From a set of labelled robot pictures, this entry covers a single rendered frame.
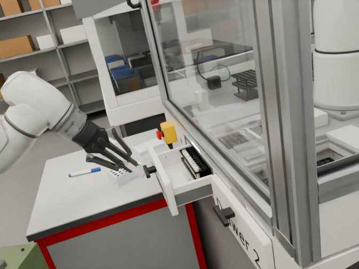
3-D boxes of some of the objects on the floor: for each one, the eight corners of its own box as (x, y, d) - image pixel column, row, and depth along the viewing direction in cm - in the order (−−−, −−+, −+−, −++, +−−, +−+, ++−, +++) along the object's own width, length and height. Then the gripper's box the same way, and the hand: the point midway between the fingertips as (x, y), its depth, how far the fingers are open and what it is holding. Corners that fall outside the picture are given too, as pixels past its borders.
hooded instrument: (146, 244, 206) (45, -83, 138) (119, 141, 375) (67, -29, 307) (314, 185, 226) (298, -126, 158) (217, 112, 395) (188, -53, 327)
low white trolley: (94, 377, 137) (25, 235, 108) (92, 272, 194) (46, 160, 164) (222, 325, 147) (190, 181, 118) (184, 239, 203) (156, 127, 174)
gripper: (62, 151, 88) (131, 195, 98) (94, 114, 87) (160, 163, 97) (64, 141, 95) (127, 184, 105) (93, 107, 94) (154, 153, 103)
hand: (134, 167), depth 99 cm, fingers closed
